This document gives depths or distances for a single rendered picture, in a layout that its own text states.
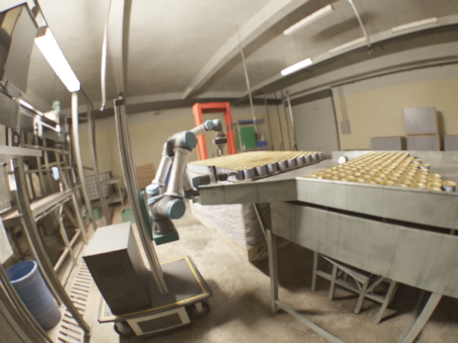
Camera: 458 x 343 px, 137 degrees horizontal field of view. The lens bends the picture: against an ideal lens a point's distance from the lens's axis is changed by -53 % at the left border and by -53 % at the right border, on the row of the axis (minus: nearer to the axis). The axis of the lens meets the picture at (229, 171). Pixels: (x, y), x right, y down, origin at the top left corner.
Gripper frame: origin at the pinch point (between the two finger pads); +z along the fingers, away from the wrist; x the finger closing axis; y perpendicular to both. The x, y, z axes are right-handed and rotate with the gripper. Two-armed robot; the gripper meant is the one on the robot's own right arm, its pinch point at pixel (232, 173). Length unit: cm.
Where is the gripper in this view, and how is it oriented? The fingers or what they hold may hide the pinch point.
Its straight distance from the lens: 141.5
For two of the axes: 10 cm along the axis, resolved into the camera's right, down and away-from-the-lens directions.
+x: 5.4, 0.7, -8.4
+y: 1.3, 9.8, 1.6
